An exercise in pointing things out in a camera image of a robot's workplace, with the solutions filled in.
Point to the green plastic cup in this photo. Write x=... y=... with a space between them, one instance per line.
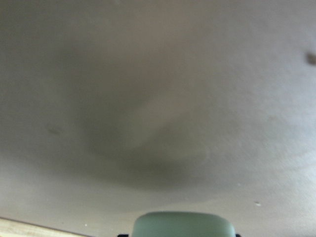
x=182 y=224

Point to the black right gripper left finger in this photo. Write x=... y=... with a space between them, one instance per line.
x=123 y=235

